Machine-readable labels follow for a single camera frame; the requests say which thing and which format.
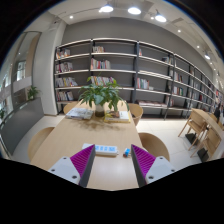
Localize ceiling lights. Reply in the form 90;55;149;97
68;3;213;61

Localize white book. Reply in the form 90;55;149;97
65;107;94;120

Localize small green background plant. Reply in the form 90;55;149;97
26;85;43;101

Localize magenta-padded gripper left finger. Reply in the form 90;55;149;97
48;143;97;189

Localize yellow book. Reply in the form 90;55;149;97
103;109;132;124

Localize person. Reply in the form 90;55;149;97
214;101;224;124

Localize wooden side table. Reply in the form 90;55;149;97
191;107;224;134

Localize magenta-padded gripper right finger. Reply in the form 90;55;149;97
130;143;177;189

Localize green potted plant, white pot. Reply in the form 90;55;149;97
78;75;130;118

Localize grey shelf unit with books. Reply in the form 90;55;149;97
53;37;221;119

